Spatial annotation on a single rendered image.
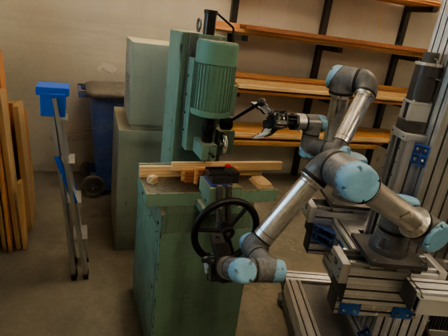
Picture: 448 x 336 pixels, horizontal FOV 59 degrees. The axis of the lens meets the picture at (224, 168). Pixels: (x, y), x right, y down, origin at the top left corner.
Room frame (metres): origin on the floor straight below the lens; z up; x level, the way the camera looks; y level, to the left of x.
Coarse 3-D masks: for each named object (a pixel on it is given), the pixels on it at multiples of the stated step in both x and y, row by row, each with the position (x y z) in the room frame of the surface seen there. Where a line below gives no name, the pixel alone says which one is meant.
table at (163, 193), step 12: (144, 180) 1.56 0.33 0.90; (168, 180) 1.59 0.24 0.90; (180, 180) 1.61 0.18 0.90; (240, 180) 1.71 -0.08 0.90; (144, 192) 1.47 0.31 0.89; (156, 192) 1.45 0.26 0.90; (168, 192) 1.47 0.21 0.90; (180, 192) 1.49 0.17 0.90; (192, 192) 1.50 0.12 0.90; (252, 192) 1.61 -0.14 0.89; (264, 192) 1.63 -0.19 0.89; (276, 192) 1.66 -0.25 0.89; (156, 204) 1.44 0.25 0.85; (168, 204) 1.46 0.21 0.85; (180, 204) 1.48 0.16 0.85; (192, 204) 1.50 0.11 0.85; (204, 204) 1.47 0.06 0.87
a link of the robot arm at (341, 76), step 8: (336, 72) 1.89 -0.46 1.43; (344, 72) 1.88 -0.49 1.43; (352, 72) 1.86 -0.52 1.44; (328, 80) 1.91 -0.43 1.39; (336, 80) 1.89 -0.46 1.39; (344, 80) 1.86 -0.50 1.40; (352, 80) 1.84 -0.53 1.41; (328, 88) 1.95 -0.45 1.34; (336, 88) 1.89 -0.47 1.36; (344, 88) 1.87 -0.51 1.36; (352, 88) 1.85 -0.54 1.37; (336, 96) 1.89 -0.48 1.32; (344, 96) 1.88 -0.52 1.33; (352, 96) 1.90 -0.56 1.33; (336, 104) 1.90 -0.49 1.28; (344, 104) 1.90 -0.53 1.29; (328, 112) 1.95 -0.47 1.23; (336, 112) 1.90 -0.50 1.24; (344, 112) 1.91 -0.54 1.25; (328, 120) 1.93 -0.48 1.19; (336, 120) 1.90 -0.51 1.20; (328, 128) 1.93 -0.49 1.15; (336, 128) 1.91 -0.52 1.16; (328, 136) 1.92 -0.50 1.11
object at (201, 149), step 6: (198, 138) 1.73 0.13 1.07; (198, 144) 1.69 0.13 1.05; (204, 144) 1.65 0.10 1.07; (210, 144) 1.66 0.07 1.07; (198, 150) 1.68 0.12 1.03; (204, 150) 1.63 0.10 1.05; (210, 150) 1.65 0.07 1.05; (216, 150) 1.66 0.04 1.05; (198, 156) 1.67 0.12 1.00; (204, 156) 1.64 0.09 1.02; (210, 156) 1.65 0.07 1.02
